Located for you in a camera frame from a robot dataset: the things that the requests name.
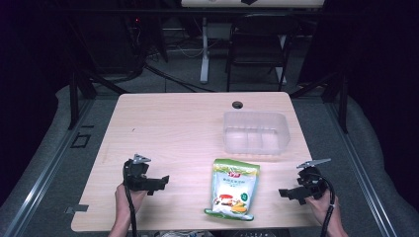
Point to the black chair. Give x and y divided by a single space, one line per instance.
258 42

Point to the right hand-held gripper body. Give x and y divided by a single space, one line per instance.
313 184

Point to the black metal stand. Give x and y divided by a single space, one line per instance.
75 98
342 102

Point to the green and white snack bag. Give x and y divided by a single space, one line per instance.
234 189

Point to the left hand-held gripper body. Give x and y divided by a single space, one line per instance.
134 176

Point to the grey tape strip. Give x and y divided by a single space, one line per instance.
77 208

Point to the person's right hand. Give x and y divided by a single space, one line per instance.
318 209

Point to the white desk leg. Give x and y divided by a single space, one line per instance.
205 56

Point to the aluminium floor rail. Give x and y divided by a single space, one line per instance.
42 168
360 171

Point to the person's left hand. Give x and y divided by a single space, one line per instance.
122 200

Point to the clear plastic container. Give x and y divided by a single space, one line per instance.
256 133

